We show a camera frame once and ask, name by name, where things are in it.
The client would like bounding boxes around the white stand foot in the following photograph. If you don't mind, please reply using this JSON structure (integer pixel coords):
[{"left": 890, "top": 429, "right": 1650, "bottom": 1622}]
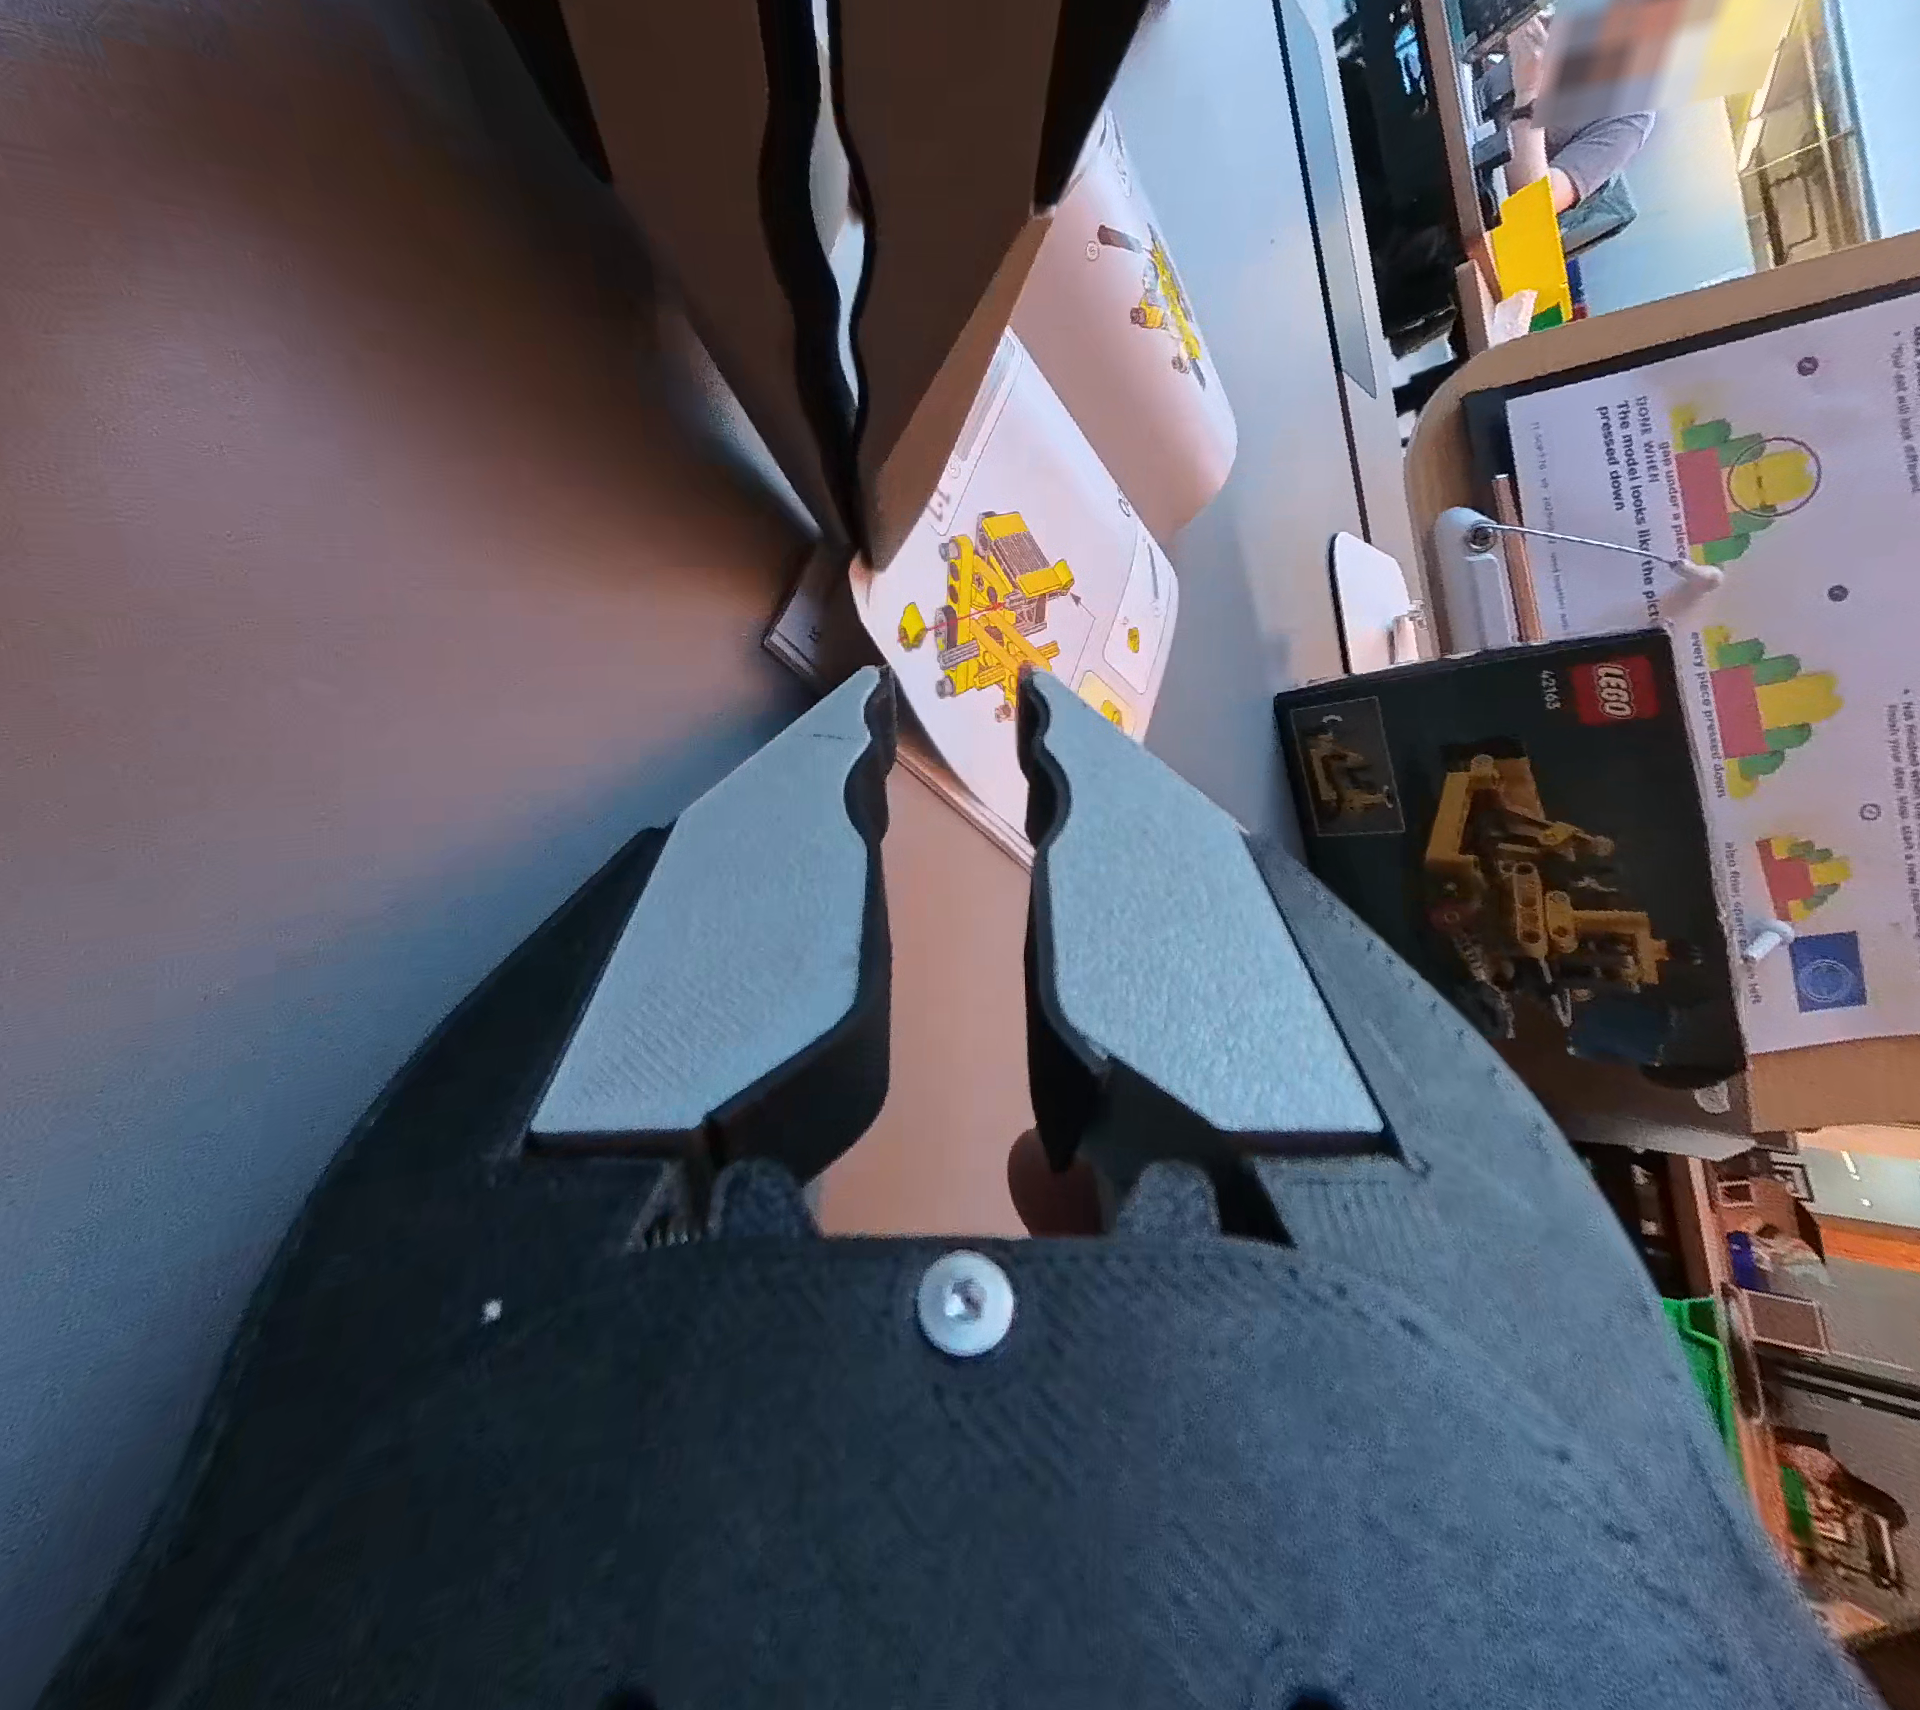
[{"left": 1326, "top": 532, "right": 1429, "bottom": 680}]

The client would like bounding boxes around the green plastic bin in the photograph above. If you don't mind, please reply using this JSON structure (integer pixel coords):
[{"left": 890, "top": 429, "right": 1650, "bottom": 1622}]
[{"left": 1657, "top": 1293, "right": 1745, "bottom": 1431}]

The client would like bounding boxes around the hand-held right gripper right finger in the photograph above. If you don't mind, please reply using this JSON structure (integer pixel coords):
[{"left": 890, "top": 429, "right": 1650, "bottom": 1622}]
[{"left": 1015, "top": 668, "right": 1392, "bottom": 1176}]

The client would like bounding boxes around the white clip with wire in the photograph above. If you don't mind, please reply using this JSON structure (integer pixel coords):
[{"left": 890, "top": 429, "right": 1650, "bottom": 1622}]
[{"left": 1429, "top": 506, "right": 1726, "bottom": 665}]

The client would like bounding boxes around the cluttered wooden workbench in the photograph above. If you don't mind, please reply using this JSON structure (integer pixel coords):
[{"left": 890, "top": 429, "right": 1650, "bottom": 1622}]
[{"left": 1319, "top": 0, "right": 1577, "bottom": 369}]

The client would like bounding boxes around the black lego set box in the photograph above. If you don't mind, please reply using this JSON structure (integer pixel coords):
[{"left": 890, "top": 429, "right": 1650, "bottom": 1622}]
[{"left": 1275, "top": 627, "right": 1753, "bottom": 1091}]

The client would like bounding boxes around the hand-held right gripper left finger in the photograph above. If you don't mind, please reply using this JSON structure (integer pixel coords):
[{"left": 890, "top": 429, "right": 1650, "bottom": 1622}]
[{"left": 528, "top": 664, "right": 901, "bottom": 1188}]

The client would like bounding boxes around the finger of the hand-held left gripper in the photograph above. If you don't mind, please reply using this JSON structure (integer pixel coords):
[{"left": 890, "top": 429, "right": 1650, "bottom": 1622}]
[
  {"left": 375, "top": 0, "right": 861, "bottom": 545},
  {"left": 819, "top": 0, "right": 1241, "bottom": 569}
]

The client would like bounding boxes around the grey divider panel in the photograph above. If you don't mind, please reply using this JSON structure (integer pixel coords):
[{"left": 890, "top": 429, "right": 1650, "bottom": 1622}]
[{"left": 1263, "top": 0, "right": 1382, "bottom": 401}]

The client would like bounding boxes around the lego instruction booklet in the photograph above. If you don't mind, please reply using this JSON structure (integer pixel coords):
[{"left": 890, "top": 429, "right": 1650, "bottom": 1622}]
[{"left": 847, "top": 109, "right": 1241, "bottom": 874}]

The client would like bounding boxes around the white printed instruction sheet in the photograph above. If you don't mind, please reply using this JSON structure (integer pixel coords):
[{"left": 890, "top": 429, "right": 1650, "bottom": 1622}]
[{"left": 1500, "top": 293, "right": 1920, "bottom": 1059}]

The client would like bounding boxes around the wooden display board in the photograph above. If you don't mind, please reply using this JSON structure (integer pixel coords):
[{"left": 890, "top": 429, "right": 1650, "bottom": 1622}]
[{"left": 1403, "top": 268, "right": 1920, "bottom": 1138}]

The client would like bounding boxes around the small grey lego piece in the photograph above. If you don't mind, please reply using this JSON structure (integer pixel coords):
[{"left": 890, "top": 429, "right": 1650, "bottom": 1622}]
[{"left": 762, "top": 543, "right": 881, "bottom": 687}]

